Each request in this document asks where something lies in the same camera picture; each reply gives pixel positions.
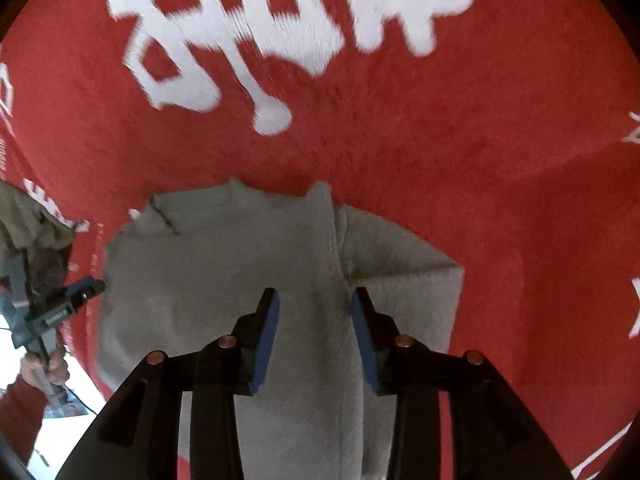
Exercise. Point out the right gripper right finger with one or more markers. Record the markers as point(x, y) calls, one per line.
point(494, 435)

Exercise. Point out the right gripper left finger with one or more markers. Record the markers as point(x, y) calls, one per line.
point(136, 435)

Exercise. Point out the grey knitted sock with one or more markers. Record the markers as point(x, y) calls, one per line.
point(192, 263)

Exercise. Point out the left forearm red sleeve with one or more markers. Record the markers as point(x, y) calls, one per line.
point(21, 411)

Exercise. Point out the person left hand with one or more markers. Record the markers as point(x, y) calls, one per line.
point(37, 372)

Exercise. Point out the olive crumpled garment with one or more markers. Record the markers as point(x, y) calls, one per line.
point(26, 225)

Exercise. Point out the red printed bedspread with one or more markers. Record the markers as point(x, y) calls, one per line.
point(504, 133)

